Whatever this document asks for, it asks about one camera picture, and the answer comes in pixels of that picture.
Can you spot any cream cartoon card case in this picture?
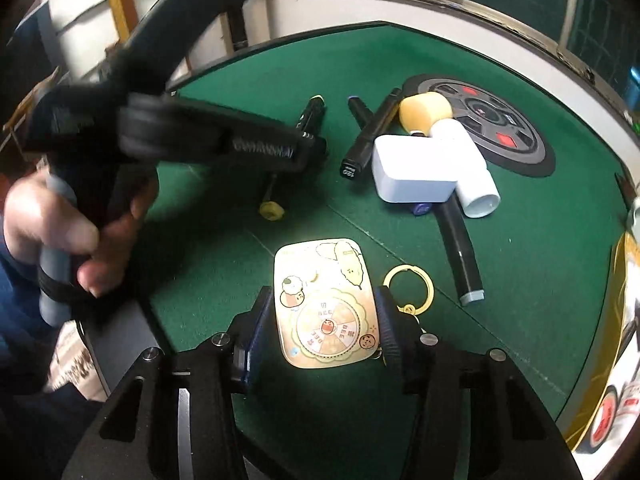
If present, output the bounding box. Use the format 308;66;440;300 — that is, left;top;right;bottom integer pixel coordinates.
273;238;380;370

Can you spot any white rectangular charger box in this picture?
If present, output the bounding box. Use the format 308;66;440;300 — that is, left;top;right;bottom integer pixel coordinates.
371;134;460;204

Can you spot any round mahjong table control panel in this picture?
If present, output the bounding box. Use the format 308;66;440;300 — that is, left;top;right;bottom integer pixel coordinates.
402;74;555;178

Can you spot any black marker yellow tip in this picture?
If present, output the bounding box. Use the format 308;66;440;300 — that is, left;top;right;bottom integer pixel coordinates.
258;94;326;221

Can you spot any small white tube bottle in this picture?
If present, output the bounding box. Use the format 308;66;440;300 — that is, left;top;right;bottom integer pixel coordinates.
430;118;501;219

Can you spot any yellow-edged white tray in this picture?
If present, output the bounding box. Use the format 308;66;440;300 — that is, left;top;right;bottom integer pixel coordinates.
556;233;639;479

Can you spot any black marker grey cap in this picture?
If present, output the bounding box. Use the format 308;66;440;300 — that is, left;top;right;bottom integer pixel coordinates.
433;194;485;307

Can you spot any person's left hand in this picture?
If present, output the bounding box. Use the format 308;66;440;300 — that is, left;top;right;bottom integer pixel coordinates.
2;167;160;297

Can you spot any black marker pen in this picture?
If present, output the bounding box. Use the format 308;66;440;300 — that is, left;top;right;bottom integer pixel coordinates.
340;88;402;180

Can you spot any gold key ring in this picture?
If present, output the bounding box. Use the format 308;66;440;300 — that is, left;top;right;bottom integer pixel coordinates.
382;263;436;317

